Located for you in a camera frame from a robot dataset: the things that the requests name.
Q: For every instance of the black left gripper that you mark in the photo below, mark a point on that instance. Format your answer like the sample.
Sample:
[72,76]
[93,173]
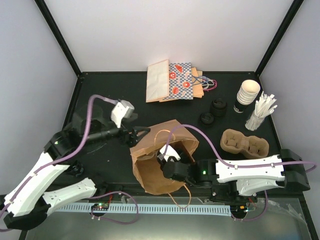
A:
[132,139]

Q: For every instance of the large brown paper bag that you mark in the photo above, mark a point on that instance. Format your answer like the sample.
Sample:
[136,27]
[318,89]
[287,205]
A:
[150,154]

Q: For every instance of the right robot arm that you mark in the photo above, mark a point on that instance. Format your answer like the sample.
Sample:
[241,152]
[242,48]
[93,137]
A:
[233,178]

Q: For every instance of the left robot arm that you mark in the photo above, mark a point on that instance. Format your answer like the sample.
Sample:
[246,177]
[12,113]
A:
[29,204]

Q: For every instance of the near black lid stack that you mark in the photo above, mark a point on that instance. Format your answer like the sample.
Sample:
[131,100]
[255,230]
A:
[206,119]

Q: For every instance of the black lid stack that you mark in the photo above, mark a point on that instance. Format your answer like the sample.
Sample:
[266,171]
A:
[206,119]
[218,107]

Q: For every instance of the blue checkered paper bag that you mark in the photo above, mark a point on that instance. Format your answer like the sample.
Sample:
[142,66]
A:
[180,82]

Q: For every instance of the flat brown paper bags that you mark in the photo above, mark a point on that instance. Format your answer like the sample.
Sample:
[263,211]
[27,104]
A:
[196,85]

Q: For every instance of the far black lid stack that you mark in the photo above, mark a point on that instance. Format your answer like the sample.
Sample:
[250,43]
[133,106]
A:
[218,107]

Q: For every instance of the glass of white stirrers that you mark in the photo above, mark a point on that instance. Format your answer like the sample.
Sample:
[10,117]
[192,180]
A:
[264,106]

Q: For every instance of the stack of paper cups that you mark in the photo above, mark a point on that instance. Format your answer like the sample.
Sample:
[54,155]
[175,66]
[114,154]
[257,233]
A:
[247,93]

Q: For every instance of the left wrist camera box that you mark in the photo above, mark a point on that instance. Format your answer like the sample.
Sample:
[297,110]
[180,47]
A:
[122,110]

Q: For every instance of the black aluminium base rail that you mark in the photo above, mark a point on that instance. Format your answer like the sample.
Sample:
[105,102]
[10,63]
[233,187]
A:
[173,186]

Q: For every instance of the white slotted cable duct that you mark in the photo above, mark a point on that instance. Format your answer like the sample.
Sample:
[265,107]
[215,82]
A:
[163,209]

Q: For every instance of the black left frame post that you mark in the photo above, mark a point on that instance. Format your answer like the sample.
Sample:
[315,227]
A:
[46,13]

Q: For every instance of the black frame post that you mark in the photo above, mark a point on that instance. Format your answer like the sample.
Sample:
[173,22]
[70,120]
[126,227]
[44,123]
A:
[287,20]
[46,13]

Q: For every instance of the black right frame post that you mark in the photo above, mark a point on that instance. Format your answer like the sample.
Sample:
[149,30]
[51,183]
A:
[287,20]

